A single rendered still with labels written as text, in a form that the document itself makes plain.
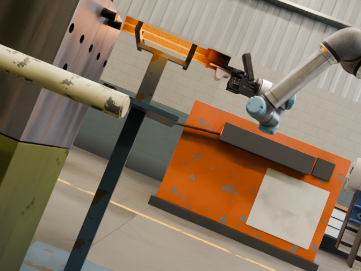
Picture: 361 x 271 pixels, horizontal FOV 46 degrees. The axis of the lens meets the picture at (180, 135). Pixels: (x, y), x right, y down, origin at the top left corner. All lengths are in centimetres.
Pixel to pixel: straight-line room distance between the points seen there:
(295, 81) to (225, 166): 310
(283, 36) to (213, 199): 531
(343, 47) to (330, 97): 756
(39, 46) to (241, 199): 376
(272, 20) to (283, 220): 548
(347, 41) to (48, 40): 100
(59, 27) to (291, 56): 822
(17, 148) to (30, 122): 7
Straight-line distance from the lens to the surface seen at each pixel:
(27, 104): 105
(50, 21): 108
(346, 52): 159
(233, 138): 444
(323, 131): 900
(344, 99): 920
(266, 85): 170
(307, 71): 157
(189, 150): 459
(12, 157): 106
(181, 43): 157
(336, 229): 823
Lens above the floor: 57
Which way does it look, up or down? 3 degrees up
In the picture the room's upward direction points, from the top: 22 degrees clockwise
